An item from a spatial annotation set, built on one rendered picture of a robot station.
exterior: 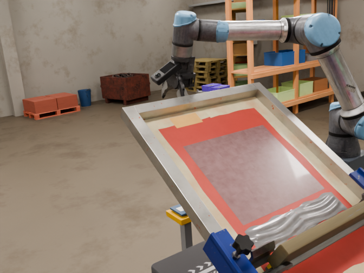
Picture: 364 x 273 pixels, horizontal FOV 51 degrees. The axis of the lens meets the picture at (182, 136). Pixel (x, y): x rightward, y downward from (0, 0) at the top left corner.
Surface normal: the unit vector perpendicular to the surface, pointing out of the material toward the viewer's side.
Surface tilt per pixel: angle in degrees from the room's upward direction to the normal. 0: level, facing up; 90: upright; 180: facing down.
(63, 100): 90
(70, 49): 90
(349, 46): 90
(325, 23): 83
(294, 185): 32
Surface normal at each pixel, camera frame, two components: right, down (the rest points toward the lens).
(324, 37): 0.07, 0.15
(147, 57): 0.59, 0.18
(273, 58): -0.81, 0.21
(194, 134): 0.25, -0.72
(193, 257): -0.07, -0.96
